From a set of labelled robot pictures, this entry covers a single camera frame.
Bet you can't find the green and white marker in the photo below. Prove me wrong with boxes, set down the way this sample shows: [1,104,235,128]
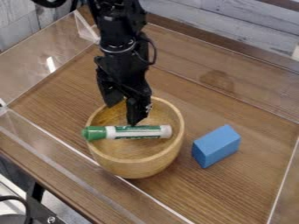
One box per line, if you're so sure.
[81,125,174,142]

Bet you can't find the blue foam block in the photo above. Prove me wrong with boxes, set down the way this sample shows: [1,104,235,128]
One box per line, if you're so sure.
[191,125,240,168]

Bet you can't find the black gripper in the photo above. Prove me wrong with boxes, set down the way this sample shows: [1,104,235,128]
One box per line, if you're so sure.
[95,46,152,126]

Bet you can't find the black table leg bracket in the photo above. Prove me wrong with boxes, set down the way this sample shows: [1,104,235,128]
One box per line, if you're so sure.
[25,182,67,224]

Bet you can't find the clear acrylic tray wall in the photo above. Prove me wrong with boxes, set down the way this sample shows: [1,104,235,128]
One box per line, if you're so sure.
[0,17,299,224]

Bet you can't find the brown wooden bowl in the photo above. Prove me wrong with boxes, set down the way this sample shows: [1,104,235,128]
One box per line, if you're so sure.
[85,97,186,179]

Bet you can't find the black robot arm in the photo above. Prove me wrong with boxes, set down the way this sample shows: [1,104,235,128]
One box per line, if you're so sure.
[85,0,158,126]

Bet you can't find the black cable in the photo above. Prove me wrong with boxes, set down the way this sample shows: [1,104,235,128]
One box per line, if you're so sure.
[0,195,43,224]

